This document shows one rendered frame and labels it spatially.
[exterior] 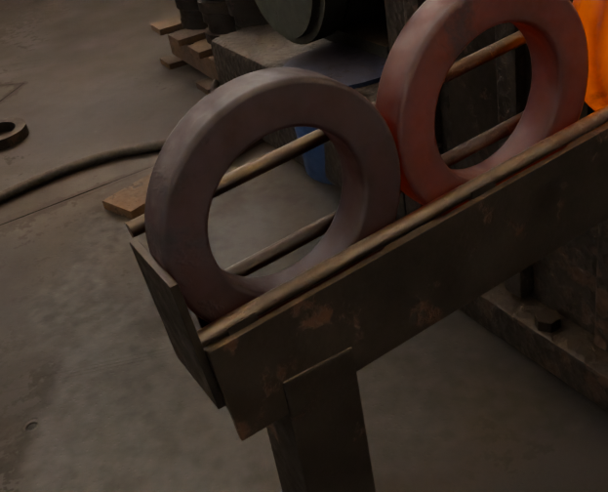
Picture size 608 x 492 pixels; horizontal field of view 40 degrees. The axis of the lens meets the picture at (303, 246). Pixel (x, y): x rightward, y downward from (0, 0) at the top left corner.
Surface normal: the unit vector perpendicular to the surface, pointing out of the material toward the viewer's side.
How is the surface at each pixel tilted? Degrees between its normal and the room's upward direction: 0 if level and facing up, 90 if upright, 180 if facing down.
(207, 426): 0
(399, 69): 57
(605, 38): 90
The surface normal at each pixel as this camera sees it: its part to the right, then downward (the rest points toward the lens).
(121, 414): -0.15, -0.84
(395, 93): -0.84, 0.00
